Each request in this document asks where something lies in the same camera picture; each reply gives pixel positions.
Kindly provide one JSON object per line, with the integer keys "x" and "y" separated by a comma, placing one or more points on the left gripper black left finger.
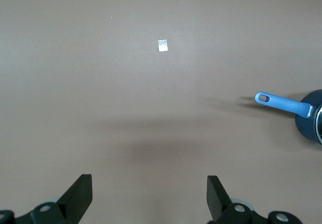
{"x": 75, "y": 198}

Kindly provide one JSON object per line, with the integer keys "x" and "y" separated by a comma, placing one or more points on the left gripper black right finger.
{"x": 219, "y": 201}

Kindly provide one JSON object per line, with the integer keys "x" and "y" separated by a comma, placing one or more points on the small white sticker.
{"x": 162, "y": 45}

